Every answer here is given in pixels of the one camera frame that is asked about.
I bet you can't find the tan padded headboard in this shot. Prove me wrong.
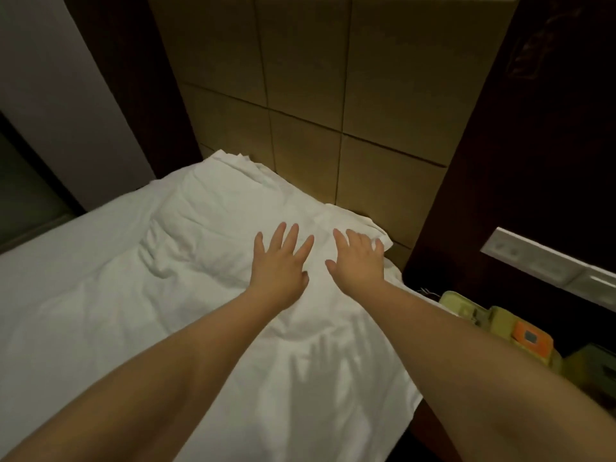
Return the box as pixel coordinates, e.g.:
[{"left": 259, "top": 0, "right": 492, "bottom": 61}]
[{"left": 146, "top": 0, "right": 521, "bottom": 270}]

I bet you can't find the person's left hand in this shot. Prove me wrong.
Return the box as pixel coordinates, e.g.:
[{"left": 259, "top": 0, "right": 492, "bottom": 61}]
[{"left": 247, "top": 221, "right": 317, "bottom": 314}]

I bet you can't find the person's right forearm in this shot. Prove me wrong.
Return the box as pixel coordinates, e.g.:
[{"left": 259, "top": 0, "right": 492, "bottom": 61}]
[{"left": 351, "top": 278, "right": 616, "bottom": 462}]

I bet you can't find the white duvet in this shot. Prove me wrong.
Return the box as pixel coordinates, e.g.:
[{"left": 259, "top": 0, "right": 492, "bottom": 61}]
[{"left": 0, "top": 150, "right": 425, "bottom": 462}]

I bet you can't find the person's left forearm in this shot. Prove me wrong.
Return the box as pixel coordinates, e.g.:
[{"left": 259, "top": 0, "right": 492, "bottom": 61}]
[{"left": 4, "top": 293, "right": 285, "bottom": 462}]

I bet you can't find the beige telephone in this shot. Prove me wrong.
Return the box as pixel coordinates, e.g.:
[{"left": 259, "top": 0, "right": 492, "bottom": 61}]
[{"left": 440, "top": 290, "right": 562, "bottom": 370}]

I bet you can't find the person's right hand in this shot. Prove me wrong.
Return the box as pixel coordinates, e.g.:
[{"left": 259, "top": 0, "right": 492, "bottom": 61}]
[{"left": 323, "top": 227, "right": 389, "bottom": 302}]

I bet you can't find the dark tissue box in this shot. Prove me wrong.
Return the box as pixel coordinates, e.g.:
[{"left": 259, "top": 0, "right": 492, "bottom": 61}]
[{"left": 561, "top": 343, "right": 616, "bottom": 412}]

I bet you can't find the white wall switch panel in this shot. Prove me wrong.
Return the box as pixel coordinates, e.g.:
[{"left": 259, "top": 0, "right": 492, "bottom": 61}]
[{"left": 480, "top": 227, "right": 616, "bottom": 312}]

